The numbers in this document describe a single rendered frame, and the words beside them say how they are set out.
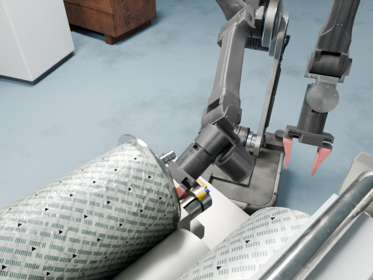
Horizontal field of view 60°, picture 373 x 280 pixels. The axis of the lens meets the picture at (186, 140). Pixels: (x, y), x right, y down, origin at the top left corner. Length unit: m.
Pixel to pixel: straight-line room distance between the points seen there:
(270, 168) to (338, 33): 1.30
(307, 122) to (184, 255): 0.45
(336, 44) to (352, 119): 2.20
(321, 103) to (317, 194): 1.56
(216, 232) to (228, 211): 0.07
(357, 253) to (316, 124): 0.57
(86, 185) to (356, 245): 0.29
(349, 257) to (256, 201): 1.56
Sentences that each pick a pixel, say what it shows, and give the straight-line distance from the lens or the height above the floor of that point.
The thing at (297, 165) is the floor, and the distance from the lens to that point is 2.35.
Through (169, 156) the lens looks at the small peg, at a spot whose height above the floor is 1.28.
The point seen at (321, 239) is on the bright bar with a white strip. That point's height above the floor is 1.46.
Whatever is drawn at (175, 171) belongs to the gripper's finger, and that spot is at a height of 1.15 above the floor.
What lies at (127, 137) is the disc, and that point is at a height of 1.31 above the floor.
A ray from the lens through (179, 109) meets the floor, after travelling 2.71.
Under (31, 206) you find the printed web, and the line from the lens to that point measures 0.40.
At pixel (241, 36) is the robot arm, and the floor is 1.23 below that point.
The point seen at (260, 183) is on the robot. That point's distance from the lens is 1.85.
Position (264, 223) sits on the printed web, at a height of 1.39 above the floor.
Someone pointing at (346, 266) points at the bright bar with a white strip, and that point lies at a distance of 0.20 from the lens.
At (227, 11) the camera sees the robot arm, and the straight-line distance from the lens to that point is 1.05.
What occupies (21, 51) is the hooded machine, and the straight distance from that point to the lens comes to 3.14.
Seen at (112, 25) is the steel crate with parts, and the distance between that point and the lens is 3.69.
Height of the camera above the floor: 1.60
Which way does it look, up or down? 42 degrees down
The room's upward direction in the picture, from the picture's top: straight up
